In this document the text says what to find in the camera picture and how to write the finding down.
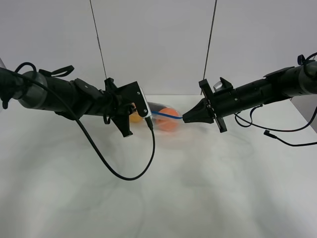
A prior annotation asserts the clear zip bag blue seal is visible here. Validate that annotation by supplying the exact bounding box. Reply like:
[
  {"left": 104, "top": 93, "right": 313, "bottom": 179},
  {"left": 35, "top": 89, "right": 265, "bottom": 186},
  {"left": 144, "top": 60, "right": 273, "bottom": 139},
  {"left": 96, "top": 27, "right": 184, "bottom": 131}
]
[{"left": 149, "top": 102, "right": 196, "bottom": 150}]

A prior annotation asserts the yellow orange fruit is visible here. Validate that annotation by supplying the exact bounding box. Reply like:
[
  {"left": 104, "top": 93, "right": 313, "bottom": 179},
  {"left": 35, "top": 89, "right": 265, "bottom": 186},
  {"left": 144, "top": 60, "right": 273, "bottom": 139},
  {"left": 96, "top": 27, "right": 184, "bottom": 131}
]
[{"left": 129, "top": 103, "right": 143, "bottom": 123}]

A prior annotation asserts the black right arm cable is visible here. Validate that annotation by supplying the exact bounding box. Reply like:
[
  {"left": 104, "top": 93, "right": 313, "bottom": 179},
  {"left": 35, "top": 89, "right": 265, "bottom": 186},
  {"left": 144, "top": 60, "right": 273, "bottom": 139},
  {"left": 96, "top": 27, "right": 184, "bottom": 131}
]
[{"left": 234, "top": 105, "right": 317, "bottom": 147}]

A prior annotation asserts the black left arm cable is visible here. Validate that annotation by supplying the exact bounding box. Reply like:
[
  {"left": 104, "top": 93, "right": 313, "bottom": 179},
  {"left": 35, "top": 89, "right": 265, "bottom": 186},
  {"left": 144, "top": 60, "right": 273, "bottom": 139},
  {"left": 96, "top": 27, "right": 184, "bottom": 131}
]
[{"left": 13, "top": 61, "right": 156, "bottom": 180}]

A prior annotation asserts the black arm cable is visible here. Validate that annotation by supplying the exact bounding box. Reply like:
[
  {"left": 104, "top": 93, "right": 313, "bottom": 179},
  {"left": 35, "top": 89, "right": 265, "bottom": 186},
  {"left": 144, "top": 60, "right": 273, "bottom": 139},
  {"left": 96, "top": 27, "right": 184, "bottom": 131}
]
[
  {"left": 13, "top": 61, "right": 156, "bottom": 180},
  {"left": 234, "top": 105, "right": 317, "bottom": 147}
]

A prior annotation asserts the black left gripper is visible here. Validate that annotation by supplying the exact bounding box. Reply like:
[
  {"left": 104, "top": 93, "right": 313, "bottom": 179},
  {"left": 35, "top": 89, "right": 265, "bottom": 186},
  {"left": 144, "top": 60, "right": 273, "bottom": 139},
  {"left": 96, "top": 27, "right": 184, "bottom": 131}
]
[{"left": 103, "top": 78, "right": 144, "bottom": 137}]

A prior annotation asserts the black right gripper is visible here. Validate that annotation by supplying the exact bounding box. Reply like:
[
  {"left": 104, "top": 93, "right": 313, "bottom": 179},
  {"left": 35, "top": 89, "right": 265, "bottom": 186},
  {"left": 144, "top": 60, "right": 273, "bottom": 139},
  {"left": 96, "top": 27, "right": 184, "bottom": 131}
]
[{"left": 182, "top": 77, "right": 238, "bottom": 133}]

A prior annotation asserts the dark purple eggplant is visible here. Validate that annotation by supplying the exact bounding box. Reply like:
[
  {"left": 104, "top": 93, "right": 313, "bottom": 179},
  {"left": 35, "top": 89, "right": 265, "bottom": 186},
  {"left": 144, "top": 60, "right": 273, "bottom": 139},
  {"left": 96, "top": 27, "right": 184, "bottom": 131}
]
[{"left": 148, "top": 102, "right": 167, "bottom": 113}]

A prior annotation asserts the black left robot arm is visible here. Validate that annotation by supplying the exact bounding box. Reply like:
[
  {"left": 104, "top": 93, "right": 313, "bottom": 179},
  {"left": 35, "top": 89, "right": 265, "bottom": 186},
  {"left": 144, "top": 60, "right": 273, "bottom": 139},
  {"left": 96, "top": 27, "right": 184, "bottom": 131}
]
[{"left": 0, "top": 65, "right": 152, "bottom": 137}]

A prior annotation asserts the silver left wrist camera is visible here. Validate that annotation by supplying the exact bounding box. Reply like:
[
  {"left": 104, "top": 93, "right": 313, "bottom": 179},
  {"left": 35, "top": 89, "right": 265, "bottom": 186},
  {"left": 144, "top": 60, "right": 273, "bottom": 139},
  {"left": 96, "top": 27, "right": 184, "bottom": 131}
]
[{"left": 140, "top": 87, "right": 152, "bottom": 119}]

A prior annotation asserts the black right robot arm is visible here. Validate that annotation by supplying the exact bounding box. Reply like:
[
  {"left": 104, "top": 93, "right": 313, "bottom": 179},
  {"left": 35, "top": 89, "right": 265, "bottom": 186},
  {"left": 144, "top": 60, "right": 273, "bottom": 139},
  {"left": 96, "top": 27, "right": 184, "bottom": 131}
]
[{"left": 183, "top": 60, "right": 317, "bottom": 132}]

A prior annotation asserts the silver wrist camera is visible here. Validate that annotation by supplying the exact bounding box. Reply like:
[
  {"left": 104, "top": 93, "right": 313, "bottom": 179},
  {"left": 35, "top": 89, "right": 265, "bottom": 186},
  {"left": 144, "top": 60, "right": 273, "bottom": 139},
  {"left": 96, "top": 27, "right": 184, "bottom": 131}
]
[
  {"left": 140, "top": 87, "right": 152, "bottom": 119},
  {"left": 213, "top": 81, "right": 223, "bottom": 92}
]

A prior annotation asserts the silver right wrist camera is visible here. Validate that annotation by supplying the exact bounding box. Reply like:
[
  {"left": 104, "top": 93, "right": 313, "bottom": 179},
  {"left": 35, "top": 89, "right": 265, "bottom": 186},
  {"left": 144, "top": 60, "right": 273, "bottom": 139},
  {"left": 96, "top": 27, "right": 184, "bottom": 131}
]
[{"left": 213, "top": 81, "right": 223, "bottom": 92}]

